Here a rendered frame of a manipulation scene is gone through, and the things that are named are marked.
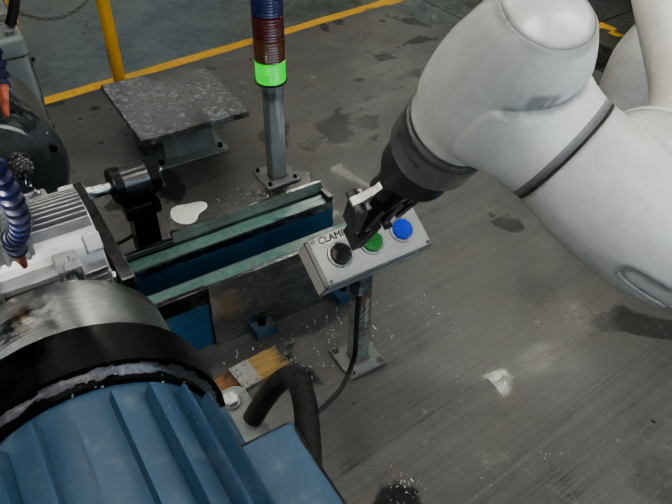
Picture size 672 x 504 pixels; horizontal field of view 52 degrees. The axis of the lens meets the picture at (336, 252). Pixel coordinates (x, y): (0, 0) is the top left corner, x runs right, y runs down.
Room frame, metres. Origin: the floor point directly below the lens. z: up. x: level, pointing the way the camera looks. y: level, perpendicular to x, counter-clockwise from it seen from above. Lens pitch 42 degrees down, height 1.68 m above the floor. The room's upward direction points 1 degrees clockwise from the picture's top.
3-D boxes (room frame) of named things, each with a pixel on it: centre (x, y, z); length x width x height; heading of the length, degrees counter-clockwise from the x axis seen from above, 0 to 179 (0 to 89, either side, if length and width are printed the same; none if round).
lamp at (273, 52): (1.24, 0.13, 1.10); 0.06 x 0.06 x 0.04
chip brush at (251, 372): (0.67, 0.16, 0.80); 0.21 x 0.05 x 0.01; 127
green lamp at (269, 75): (1.24, 0.13, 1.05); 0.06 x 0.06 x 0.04
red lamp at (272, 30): (1.24, 0.13, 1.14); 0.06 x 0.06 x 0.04
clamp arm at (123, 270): (0.78, 0.35, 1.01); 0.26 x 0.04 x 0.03; 32
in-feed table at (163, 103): (1.37, 0.36, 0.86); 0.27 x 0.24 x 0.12; 32
